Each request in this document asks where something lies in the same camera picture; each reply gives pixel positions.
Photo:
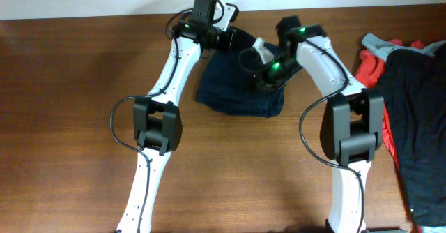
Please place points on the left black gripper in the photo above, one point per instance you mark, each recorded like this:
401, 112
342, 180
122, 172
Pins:
225, 44

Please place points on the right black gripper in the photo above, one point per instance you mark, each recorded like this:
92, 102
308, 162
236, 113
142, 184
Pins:
265, 81

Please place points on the dark teal shorts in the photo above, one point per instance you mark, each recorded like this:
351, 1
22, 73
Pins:
225, 86

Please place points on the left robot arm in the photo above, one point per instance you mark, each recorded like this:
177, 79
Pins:
157, 123

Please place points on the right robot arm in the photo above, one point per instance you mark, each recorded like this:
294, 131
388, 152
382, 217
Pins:
350, 130

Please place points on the red garment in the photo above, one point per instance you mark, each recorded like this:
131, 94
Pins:
368, 73

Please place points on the grey garment in pile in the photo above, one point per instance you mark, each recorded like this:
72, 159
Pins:
382, 49

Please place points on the navy garment in pile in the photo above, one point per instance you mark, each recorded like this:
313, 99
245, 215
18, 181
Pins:
413, 87

